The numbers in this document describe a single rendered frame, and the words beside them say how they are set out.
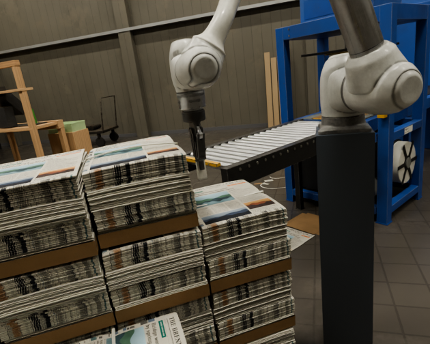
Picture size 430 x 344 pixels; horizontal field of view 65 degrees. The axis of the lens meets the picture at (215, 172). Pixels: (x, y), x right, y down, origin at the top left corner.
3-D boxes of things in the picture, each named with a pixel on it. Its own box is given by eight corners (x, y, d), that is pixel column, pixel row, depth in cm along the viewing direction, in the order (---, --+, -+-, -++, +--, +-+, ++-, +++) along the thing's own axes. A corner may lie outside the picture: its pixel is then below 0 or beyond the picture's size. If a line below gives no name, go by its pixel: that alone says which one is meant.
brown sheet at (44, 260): (99, 254, 91) (95, 240, 89) (-21, 284, 84) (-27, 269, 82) (102, 207, 126) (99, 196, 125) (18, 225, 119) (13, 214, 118)
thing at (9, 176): (76, 178, 84) (76, 173, 84) (-55, 203, 77) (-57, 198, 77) (87, 151, 118) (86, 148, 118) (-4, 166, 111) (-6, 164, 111)
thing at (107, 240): (199, 226, 100) (197, 212, 99) (100, 249, 94) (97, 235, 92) (188, 207, 115) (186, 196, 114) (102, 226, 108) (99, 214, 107)
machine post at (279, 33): (293, 201, 320) (282, 27, 277) (285, 200, 327) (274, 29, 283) (298, 198, 326) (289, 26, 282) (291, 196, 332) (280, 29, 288)
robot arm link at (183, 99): (179, 93, 102) (182, 113, 104) (207, 89, 104) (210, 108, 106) (173, 93, 110) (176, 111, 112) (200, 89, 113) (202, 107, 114)
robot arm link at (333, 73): (347, 109, 137) (347, 52, 131) (379, 112, 120) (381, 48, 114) (312, 115, 133) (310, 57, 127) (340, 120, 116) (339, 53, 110)
